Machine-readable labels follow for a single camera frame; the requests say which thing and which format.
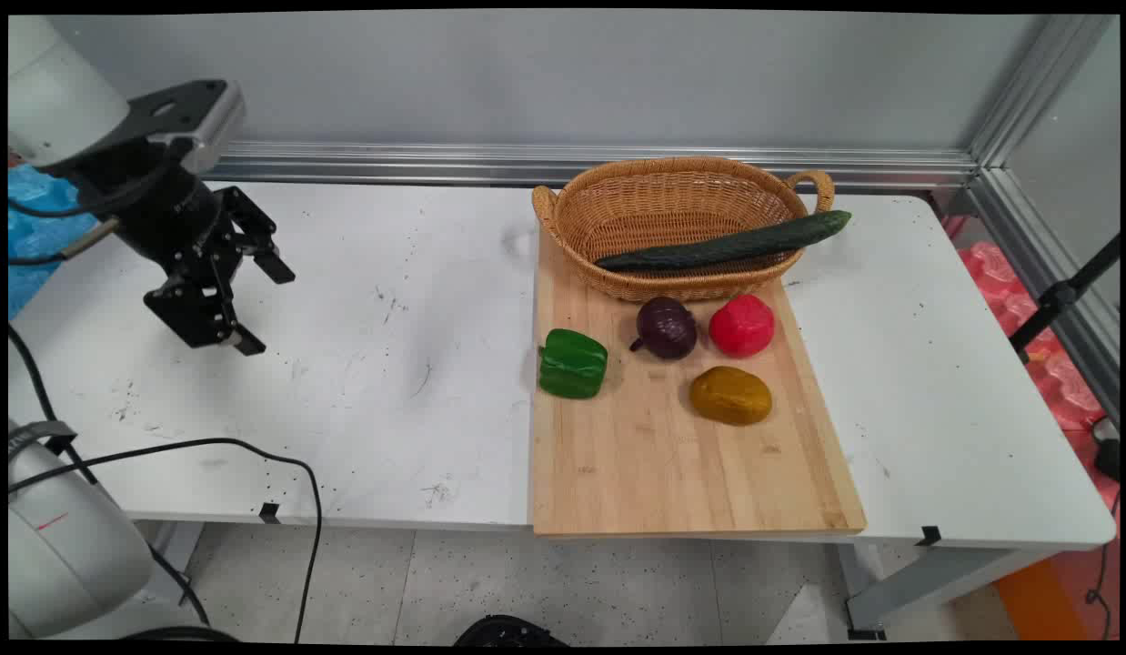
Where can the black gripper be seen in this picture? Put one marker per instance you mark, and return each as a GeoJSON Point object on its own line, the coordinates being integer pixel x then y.
{"type": "Point", "coordinates": [158, 214]}

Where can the dark green cucumber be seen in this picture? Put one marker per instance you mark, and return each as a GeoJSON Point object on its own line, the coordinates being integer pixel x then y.
{"type": "Point", "coordinates": [736, 244]}

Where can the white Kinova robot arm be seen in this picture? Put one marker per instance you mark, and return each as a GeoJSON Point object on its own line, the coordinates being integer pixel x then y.
{"type": "Point", "coordinates": [54, 91]}

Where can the blue plastic bag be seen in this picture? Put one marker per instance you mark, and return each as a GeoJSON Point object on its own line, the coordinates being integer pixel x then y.
{"type": "Point", "coordinates": [35, 236]}

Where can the black tape piece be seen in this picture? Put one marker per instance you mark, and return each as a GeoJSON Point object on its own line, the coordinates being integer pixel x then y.
{"type": "Point", "coordinates": [929, 536]}
{"type": "Point", "coordinates": [269, 512]}

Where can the grey table leg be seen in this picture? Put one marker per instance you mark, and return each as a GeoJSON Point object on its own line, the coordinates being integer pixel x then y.
{"type": "Point", "coordinates": [167, 555]}
{"type": "Point", "coordinates": [936, 582]}

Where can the green bell pepper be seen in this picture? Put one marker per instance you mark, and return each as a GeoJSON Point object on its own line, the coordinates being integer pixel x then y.
{"type": "Point", "coordinates": [572, 364]}

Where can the purple red onion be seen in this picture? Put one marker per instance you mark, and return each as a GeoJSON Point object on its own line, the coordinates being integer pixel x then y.
{"type": "Point", "coordinates": [668, 329]}

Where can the woven wicker basket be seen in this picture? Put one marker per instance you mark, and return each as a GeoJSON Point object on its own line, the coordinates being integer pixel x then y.
{"type": "Point", "coordinates": [672, 196]}

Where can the black round object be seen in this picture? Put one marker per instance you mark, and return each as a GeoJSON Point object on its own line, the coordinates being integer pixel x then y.
{"type": "Point", "coordinates": [508, 630]}

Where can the wooden cutting board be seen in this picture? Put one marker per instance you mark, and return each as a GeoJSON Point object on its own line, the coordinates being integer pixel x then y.
{"type": "Point", "coordinates": [654, 455]}

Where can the red bell pepper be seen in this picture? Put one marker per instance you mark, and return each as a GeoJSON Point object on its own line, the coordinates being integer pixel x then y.
{"type": "Point", "coordinates": [741, 326]}

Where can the brown yellow potato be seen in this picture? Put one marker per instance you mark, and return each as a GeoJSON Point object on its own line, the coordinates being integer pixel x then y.
{"type": "Point", "coordinates": [731, 396]}

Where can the black tripod stand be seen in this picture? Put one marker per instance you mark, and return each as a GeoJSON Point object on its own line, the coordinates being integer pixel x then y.
{"type": "Point", "coordinates": [1059, 296]}

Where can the red bubble wrap sheet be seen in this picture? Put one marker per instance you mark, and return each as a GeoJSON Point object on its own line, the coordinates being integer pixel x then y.
{"type": "Point", "coordinates": [1063, 382]}

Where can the small black device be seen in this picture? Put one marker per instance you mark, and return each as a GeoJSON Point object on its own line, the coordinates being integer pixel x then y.
{"type": "Point", "coordinates": [1109, 455]}

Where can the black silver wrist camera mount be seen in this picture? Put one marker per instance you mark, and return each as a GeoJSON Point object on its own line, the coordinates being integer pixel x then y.
{"type": "Point", "coordinates": [199, 127]}

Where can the aluminium frame rail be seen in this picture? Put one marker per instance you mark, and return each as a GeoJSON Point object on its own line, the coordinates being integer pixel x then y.
{"type": "Point", "coordinates": [436, 164]}
{"type": "Point", "coordinates": [1045, 264]}

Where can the aluminium frame post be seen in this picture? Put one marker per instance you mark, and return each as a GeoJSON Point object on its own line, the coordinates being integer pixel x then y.
{"type": "Point", "coordinates": [1040, 86]}

